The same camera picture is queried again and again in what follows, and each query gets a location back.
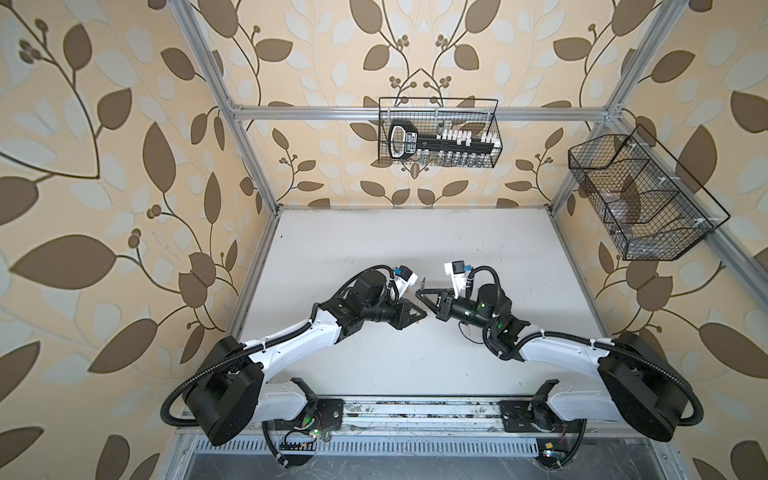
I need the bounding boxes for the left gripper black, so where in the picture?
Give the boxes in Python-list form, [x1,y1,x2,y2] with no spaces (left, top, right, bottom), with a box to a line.
[361,292,428,330]

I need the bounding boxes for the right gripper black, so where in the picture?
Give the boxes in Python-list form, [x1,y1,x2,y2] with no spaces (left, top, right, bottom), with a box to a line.
[417,288,495,335]

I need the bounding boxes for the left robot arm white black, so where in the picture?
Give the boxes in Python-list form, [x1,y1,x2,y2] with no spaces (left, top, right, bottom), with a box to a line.
[159,265,426,446]

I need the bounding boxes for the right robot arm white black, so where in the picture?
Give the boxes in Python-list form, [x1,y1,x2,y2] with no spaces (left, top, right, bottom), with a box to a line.
[416,262,704,442]

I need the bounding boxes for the black tool in basket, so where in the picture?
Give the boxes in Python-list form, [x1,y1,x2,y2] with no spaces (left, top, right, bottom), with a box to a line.
[382,120,502,161]

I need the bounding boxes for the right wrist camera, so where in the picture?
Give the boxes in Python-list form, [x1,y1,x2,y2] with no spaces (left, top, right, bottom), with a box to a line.
[444,260,473,299]

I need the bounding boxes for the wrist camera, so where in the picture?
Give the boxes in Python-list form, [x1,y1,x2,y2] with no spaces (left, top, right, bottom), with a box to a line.
[444,260,473,299]
[393,265,418,298]

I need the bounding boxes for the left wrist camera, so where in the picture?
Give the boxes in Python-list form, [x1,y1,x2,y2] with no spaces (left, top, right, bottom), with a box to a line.
[393,265,418,298]

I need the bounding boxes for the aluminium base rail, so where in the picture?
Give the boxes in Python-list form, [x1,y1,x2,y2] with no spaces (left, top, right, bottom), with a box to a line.
[173,394,673,458]

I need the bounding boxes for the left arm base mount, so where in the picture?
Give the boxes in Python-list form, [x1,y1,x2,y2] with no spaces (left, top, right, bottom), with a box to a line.
[261,398,345,469]

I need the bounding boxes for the back wire basket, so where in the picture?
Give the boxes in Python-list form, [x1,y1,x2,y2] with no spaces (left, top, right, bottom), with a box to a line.
[377,96,503,169]

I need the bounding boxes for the wire basket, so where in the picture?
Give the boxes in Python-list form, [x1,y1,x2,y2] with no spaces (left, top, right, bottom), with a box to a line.
[377,96,503,169]
[568,125,731,261]

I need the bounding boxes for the right wire basket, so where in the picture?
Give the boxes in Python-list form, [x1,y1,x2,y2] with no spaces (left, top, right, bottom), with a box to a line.
[568,125,731,261]

